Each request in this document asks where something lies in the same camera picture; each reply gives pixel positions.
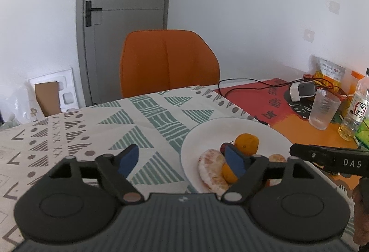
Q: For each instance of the brown cardboard piece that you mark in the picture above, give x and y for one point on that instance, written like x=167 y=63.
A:
x=47 y=96

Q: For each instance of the clear plastic bottle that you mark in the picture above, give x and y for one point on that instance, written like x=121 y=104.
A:
x=356 y=111

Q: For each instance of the black door handle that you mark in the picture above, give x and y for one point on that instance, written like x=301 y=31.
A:
x=88 y=12

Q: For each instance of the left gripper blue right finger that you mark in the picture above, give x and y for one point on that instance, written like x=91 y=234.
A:
x=250 y=172

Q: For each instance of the white styrofoam packaging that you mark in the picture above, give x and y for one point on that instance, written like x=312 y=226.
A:
x=67 y=92

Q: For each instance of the white power adapter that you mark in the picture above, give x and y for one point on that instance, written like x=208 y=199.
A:
x=301 y=90

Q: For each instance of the orange mandarin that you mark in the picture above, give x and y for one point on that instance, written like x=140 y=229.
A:
x=228 y=174
x=247 y=143

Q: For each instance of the ribbed clear glass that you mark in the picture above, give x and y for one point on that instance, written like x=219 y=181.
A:
x=324 y=109

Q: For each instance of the patterned tablecloth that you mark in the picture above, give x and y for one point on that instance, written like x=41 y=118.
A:
x=158 y=123

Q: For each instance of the white plate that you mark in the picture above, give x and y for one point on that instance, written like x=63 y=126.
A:
x=213 y=133

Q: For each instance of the peeled pomelo piece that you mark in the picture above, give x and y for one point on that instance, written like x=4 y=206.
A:
x=210 y=165

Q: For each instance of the red orange cat mat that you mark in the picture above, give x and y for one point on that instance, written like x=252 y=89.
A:
x=270 y=103

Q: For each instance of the orange chair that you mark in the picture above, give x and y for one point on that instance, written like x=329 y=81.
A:
x=158 y=60

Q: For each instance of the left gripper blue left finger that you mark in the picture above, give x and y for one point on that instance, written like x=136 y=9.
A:
x=114 y=170

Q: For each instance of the grey door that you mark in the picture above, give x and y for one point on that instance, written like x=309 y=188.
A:
x=99 y=46

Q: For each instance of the yellow snack bag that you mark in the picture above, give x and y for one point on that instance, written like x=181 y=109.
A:
x=329 y=74

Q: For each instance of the peeled mandarin segment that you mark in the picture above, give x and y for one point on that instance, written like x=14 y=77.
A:
x=277 y=158

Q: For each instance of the person's right hand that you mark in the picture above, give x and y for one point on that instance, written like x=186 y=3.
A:
x=360 y=222

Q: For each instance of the white wall socket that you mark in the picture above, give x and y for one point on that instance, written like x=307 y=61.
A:
x=309 y=36

